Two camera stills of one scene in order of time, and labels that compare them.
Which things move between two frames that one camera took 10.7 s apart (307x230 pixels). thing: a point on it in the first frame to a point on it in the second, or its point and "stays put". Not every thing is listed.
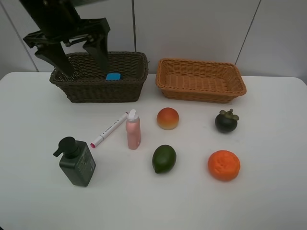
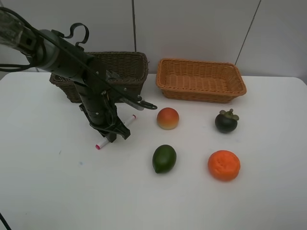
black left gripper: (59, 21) to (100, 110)
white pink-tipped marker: (101, 136) to (105, 141)
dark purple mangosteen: (226, 121) stays put
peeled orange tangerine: (223, 165) stays put
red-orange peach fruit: (168, 118) stays put
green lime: (164, 159) stays put
